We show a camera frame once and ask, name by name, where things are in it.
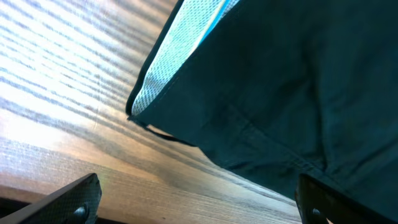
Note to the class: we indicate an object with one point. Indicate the black t-shirt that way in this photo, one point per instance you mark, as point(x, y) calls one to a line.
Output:
point(272, 89)

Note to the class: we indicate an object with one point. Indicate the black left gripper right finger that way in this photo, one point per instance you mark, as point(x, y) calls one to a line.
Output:
point(317, 203)

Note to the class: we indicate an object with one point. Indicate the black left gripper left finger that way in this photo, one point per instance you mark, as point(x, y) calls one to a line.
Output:
point(76, 202)

